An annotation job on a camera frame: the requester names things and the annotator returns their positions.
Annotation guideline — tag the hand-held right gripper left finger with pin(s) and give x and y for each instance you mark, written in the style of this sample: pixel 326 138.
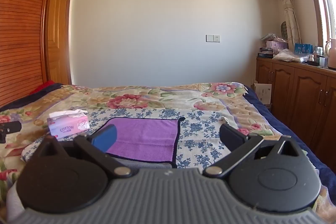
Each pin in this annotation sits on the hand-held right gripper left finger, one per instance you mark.
pixel 105 138

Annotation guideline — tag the black mesh swatter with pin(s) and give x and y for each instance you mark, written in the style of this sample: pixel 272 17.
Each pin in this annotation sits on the black mesh swatter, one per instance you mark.
pixel 284 28

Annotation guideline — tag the small white bottle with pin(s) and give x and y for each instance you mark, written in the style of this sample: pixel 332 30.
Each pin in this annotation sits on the small white bottle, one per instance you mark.
pixel 311 58

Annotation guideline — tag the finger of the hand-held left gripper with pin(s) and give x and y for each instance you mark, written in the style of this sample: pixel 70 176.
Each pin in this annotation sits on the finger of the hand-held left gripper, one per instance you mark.
pixel 10 126

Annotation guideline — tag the pink tissue box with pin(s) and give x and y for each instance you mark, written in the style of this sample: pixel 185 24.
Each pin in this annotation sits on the pink tissue box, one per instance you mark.
pixel 68 126

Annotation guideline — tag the wooden cabinet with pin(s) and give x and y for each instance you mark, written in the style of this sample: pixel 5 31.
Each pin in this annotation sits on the wooden cabinet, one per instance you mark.
pixel 302 98

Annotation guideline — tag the cardboard box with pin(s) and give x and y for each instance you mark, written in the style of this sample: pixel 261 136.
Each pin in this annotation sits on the cardboard box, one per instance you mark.
pixel 263 92

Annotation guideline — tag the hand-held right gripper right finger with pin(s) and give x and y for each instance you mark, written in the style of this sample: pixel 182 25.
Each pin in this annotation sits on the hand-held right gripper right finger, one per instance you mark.
pixel 231 136

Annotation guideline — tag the white blue-floral cloth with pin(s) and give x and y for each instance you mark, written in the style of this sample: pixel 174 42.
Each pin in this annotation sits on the white blue-floral cloth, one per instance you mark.
pixel 194 132

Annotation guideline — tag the clear plastic bag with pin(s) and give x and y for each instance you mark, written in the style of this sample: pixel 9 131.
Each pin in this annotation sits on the clear plastic bag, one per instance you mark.
pixel 287 55

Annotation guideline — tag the purple and grey microfibre towel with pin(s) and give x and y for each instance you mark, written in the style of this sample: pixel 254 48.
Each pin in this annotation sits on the purple and grey microfibre towel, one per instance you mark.
pixel 147 137

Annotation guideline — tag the pink thermos jug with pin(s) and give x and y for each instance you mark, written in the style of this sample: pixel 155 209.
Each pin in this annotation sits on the pink thermos jug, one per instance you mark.
pixel 332 54

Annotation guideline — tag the white wall socket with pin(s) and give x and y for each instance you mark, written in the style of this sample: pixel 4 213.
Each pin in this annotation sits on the white wall socket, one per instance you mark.
pixel 213 38

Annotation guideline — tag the red pillow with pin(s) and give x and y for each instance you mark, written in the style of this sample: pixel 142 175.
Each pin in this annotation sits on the red pillow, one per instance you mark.
pixel 42 87

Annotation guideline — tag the wooden door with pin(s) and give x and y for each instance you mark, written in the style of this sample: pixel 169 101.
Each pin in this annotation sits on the wooden door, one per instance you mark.
pixel 59 29

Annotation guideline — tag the floral blanket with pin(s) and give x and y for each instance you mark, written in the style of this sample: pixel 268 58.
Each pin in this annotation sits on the floral blanket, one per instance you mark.
pixel 147 98

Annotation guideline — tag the wooden louvered wardrobe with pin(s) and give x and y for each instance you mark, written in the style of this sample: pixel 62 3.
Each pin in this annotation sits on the wooden louvered wardrobe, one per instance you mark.
pixel 21 29

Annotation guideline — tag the stack of dark books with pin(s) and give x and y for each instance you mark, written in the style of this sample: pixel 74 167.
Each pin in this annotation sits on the stack of dark books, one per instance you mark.
pixel 265 52

